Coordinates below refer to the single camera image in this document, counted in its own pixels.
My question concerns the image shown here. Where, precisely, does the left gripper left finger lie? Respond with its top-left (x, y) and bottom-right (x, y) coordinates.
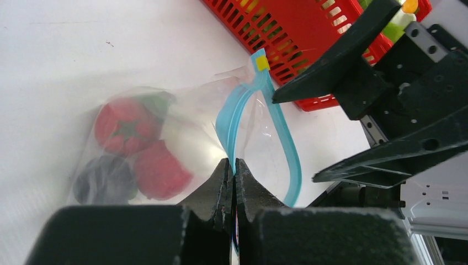
top-left (179, 158), bottom-right (234, 234)

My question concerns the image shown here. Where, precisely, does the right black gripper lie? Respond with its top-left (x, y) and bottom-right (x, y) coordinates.
top-left (272, 0), bottom-right (467, 188)

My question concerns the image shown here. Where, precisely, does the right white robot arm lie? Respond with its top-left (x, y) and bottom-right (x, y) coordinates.
top-left (272, 1), bottom-right (467, 264)

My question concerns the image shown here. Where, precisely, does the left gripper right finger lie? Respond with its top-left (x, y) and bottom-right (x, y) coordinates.
top-left (232, 159), bottom-right (286, 242)

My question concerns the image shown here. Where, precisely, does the red toy tomato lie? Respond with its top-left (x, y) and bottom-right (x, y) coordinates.
top-left (94, 98), bottom-right (162, 157)

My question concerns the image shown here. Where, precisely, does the dark purple toy mangosteen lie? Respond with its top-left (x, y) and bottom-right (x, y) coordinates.
top-left (72, 155), bottom-right (138, 205)

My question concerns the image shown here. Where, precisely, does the clear zip top bag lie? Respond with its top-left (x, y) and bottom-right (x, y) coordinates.
top-left (66, 48), bottom-right (304, 265)

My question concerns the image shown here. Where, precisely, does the red toy pomegranate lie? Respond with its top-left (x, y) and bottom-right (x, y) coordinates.
top-left (134, 140), bottom-right (194, 200)

